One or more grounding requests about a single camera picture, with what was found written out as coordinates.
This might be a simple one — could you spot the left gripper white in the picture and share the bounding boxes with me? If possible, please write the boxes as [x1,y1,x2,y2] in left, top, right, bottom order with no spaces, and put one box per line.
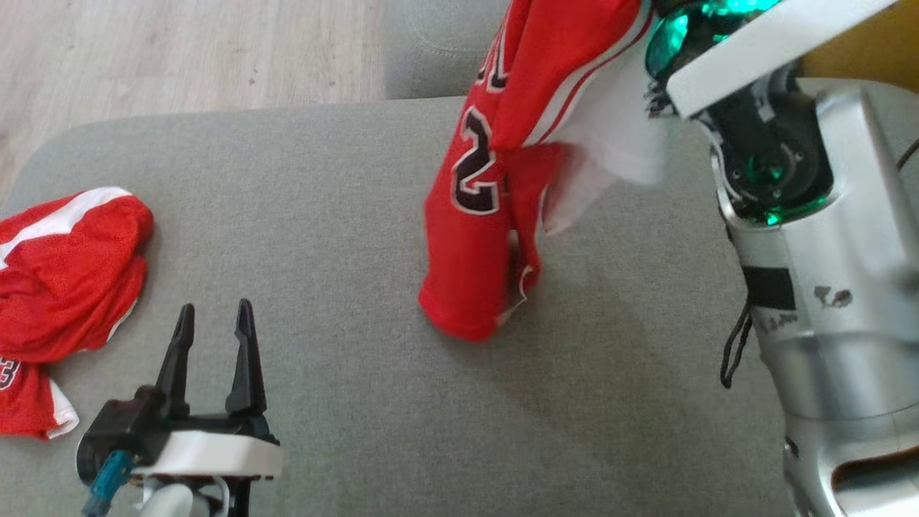
[131,299,283,482]

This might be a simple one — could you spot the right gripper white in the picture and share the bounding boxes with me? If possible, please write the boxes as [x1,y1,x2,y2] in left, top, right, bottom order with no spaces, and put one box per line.
[644,0,900,225]

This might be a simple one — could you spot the red white basketball jersey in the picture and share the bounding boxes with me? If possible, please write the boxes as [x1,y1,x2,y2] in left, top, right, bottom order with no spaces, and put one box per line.
[419,0,672,342]
[0,187,155,440]

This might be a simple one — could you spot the yellow sofa backrest cushion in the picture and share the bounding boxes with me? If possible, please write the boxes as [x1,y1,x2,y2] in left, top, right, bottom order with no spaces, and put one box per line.
[797,0,919,94]

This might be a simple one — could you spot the grey and yellow sofa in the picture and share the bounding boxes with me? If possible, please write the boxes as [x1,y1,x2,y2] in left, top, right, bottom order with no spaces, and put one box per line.
[0,75,919,517]

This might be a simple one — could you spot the grey sofa seat cushion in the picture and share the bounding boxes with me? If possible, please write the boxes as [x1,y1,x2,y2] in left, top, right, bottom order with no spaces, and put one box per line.
[384,0,515,100]

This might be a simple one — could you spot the blue left camera connector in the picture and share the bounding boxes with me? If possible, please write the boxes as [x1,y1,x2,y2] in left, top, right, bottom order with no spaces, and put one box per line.
[81,451,135,517]

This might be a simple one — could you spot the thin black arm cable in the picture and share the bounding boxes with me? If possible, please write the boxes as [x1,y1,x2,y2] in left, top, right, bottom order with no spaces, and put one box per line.
[719,302,755,390]

